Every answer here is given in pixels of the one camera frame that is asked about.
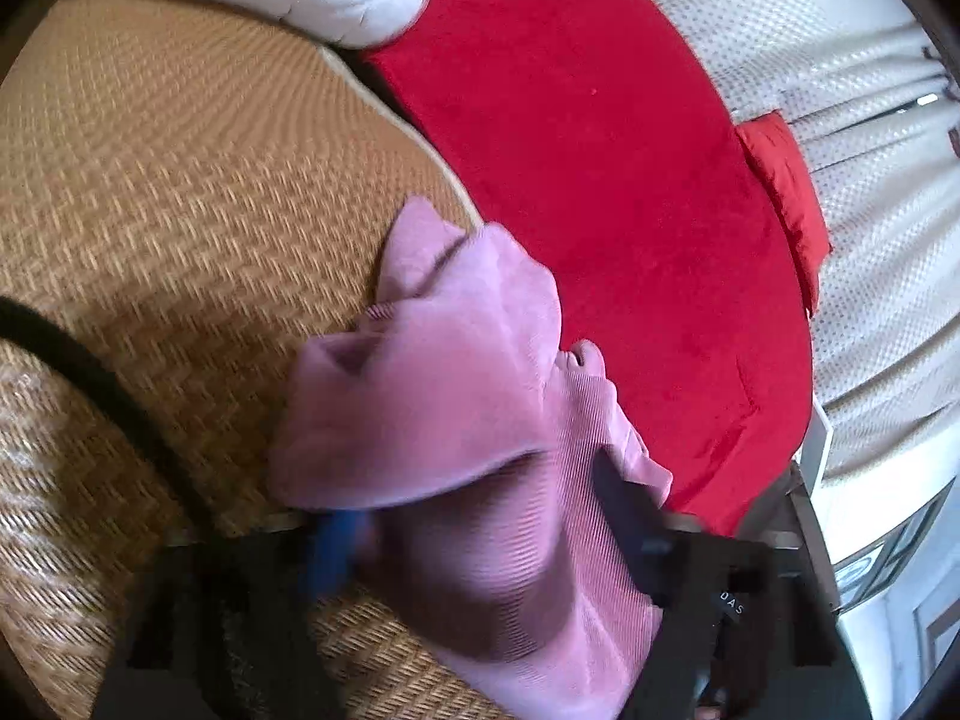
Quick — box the pink zip jacket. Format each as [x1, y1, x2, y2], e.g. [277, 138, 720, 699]
[266, 195, 676, 720]

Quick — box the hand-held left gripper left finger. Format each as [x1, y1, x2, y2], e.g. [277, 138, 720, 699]
[97, 514, 368, 720]

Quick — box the woven bamboo mat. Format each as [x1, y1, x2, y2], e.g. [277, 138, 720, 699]
[0, 0, 526, 720]

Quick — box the wooden framed window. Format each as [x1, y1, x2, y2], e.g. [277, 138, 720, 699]
[832, 480, 960, 616]

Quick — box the black cable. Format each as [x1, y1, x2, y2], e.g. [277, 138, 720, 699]
[0, 296, 218, 541]

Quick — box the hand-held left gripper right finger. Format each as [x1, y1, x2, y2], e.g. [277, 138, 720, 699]
[592, 450, 848, 720]

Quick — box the red blanket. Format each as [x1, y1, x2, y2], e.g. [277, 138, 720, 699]
[360, 0, 818, 537]

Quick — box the beige dotted curtain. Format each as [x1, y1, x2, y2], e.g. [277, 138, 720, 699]
[600, 0, 960, 481]

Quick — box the white flat board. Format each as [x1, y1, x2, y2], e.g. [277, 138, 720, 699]
[795, 405, 833, 488]

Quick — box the red pillow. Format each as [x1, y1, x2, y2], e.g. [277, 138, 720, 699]
[733, 111, 835, 316]

